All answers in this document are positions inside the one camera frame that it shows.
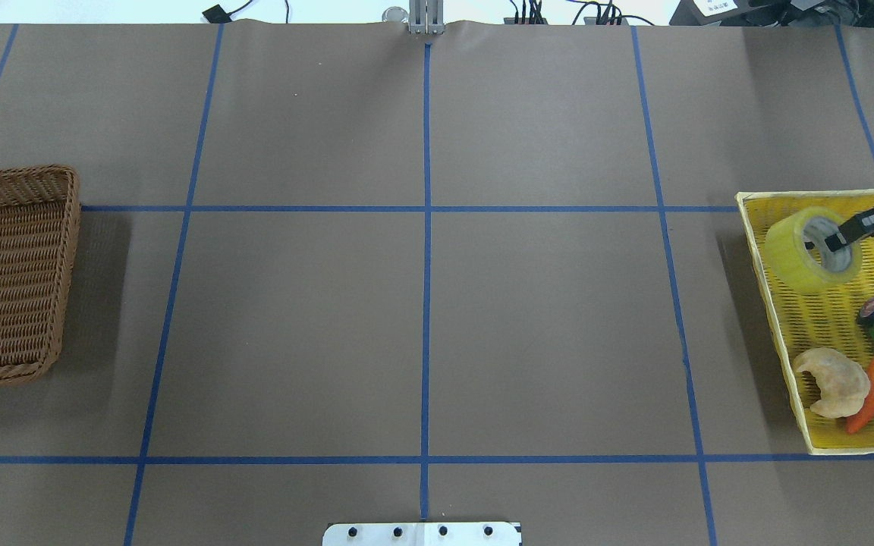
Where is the yellow plastic basket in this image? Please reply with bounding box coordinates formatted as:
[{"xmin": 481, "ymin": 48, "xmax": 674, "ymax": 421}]
[{"xmin": 736, "ymin": 189, "xmax": 874, "ymax": 455}]

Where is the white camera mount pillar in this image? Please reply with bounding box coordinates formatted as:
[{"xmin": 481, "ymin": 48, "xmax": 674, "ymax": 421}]
[{"xmin": 322, "ymin": 521, "xmax": 523, "ymax": 545}]

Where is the yellow tape roll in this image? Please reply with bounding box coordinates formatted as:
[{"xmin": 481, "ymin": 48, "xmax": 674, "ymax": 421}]
[{"xmin": 762, "ymin": 206, "xmax": 863, "ymax": 294}]

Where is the toy bread croissant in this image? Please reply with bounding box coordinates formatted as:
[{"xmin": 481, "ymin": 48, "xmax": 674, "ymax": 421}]
[{"xmin": 792, "ymin": 347, "xmax": 871, "ymax": 419}]

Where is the small black phone device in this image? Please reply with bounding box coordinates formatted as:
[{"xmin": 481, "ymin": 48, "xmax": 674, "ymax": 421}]
[{"xmin": 202, "ymin": 5, "xmax": 231, "ymax": 24}]

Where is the brown wicker basket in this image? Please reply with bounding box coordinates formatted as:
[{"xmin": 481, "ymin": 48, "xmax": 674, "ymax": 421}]
[{"xmin": 0, "ymin": 165, "xmax": 82, "ymax": 386}]

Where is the aluminium frame post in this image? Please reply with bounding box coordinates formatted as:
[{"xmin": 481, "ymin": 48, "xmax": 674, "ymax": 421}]
[{"xmin": 407, "ymin": 0, "xmax": 446, "ymax": 35}]

